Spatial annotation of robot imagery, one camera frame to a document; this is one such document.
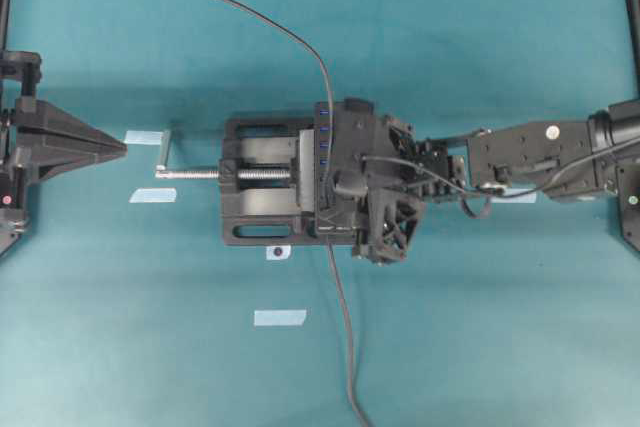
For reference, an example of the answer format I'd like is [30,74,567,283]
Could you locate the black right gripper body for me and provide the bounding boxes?
[329,98,466,264]

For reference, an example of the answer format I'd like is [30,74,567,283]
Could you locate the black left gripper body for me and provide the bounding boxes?
[1,50,42,235]

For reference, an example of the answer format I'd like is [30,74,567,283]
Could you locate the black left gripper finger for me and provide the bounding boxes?
[37,147,126,182]
[37,100,126,150]

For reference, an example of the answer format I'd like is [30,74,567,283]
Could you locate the silver USB plug black cable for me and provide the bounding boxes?
[122,0,335,183]

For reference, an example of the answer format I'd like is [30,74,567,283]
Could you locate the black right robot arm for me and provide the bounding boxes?
[315,99,639,263]

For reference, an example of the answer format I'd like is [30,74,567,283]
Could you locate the blue tape strip under arm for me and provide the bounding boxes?
[492,189,537,204]

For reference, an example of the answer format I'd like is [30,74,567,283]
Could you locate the black multiport USB hub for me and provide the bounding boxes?
[313,101,355,245]

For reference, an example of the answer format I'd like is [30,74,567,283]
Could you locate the blue tape strip upper left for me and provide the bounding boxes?
[124,130,163,145]

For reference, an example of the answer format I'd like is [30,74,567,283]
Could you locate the blue tape strip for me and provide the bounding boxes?
[129,188,177,204]
[253,309,307,327]
[124,130,163,145]

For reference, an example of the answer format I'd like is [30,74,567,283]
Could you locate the blue tape strip middle left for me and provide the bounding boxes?
[129,188,177,204]

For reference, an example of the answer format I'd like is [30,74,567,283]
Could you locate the black bench vise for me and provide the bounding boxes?
[155,117,331,246]

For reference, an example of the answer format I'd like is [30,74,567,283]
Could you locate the white sticker with dark dot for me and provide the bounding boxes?
[265,245,291,261]

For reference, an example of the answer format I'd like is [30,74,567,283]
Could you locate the blue tape strip lower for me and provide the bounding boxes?
[253,309,307,327]

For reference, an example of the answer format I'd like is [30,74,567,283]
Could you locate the thin black camera cable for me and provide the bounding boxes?
[359,139,640,221]

